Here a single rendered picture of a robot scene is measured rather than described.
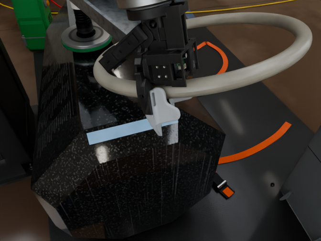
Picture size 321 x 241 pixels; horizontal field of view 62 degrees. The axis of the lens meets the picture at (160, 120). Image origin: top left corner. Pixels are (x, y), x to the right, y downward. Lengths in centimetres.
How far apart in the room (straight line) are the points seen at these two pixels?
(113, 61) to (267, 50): 256
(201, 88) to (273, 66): 12
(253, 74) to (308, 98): 202
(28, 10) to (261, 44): 223
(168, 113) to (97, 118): 50
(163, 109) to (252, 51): 247
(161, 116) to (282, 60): 22
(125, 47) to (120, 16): 56
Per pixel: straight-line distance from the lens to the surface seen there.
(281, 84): 252
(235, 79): 45
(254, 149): 190
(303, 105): 239
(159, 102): 44
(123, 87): 50
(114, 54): 45
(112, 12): 102
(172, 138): 92
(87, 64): 116
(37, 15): 283
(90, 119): 91
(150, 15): 39
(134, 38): 42
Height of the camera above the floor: 144
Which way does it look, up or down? 46 degrees down
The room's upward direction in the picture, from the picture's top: straight up
